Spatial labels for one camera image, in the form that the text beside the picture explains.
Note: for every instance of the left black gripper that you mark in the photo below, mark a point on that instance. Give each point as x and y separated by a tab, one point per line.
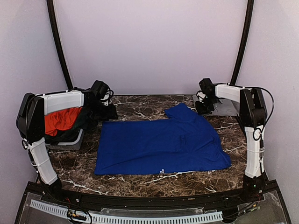
111	113

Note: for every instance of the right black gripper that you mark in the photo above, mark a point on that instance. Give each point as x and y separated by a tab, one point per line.
201	111

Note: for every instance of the grey button shirt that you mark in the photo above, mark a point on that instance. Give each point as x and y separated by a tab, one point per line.
223	107

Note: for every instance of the blue printed t-shirt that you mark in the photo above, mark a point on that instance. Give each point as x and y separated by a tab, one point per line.
184	141

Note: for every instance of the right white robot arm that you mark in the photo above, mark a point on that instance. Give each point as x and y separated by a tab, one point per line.
251	114

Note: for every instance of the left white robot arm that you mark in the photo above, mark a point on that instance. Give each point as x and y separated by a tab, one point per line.
31	125

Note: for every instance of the grey laundry basket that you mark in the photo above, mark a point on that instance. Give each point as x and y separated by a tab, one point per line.
72	145

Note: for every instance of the black garment in basket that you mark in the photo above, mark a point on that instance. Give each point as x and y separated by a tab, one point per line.
61	101

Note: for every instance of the orange red garment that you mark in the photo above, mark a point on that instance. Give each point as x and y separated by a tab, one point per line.
61	120

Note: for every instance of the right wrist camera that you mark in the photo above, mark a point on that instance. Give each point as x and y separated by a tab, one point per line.
200	95

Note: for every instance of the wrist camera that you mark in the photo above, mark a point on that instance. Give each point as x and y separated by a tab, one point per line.
200	95
107	97

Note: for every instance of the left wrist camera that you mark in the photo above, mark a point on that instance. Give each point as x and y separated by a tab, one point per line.
107	97

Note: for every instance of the black curved front rail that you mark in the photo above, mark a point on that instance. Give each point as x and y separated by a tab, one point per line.
228	200

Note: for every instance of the right black frame post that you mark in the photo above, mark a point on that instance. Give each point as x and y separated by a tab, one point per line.
243	42

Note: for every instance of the black frame post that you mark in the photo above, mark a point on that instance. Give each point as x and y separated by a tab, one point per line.
58	45
243	42

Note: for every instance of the white slotted cable duct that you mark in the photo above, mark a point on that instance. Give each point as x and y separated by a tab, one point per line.
112	216

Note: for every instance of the left black frame post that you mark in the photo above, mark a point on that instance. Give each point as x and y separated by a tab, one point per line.
58	45

